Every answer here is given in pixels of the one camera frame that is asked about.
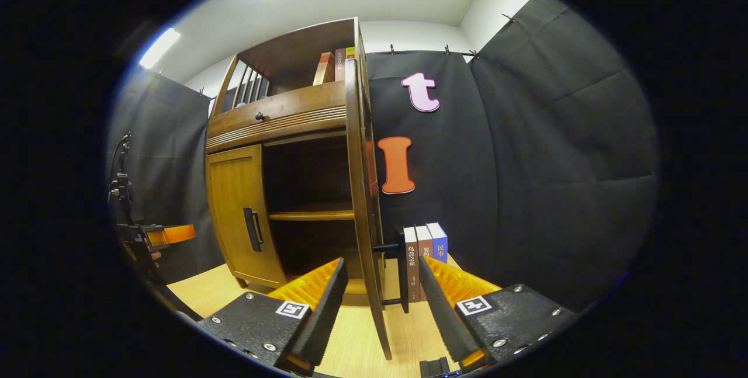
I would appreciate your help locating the wooden double-door shoe cabinet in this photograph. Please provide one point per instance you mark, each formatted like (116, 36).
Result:
(280, 109)

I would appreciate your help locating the dark brown book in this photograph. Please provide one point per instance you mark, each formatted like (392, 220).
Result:
(340, 64)

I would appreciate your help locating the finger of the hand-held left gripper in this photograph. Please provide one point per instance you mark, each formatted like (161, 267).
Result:
(175, 233)

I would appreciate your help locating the ceiling light panel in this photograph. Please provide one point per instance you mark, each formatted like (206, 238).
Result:
(159, 48)

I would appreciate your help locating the red brown book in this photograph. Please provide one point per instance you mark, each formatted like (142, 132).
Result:
(424, 243)

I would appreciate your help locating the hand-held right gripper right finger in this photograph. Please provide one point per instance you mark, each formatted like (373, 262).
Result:
(447, 316)

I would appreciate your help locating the wooden inner shelf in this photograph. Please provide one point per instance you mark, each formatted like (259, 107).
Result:
(315, 215)

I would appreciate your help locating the orange book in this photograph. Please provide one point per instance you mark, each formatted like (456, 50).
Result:
(324, 68)

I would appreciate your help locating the wooden cabinet door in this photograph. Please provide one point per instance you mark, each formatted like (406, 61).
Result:
(231, 203)
(362, 191)

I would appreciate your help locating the yellow book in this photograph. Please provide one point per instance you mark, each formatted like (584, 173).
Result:
(350, 52)

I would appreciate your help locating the brown white book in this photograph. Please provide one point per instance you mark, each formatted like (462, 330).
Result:
(412, 267)

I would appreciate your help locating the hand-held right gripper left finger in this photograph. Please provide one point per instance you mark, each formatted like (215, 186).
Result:
(324, 319)

